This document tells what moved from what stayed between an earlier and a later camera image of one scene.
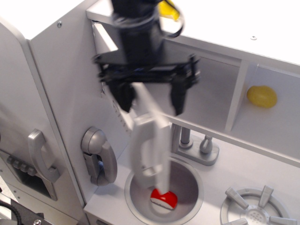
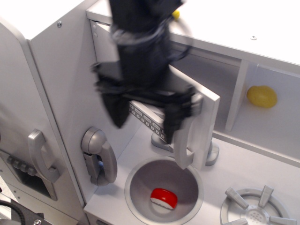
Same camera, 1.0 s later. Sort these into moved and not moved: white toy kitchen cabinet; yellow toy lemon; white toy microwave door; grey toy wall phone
Moved: white toy microwave door
Not moved: grey toy wall phone; white toy kitchen cabinet; yellow toy lemon
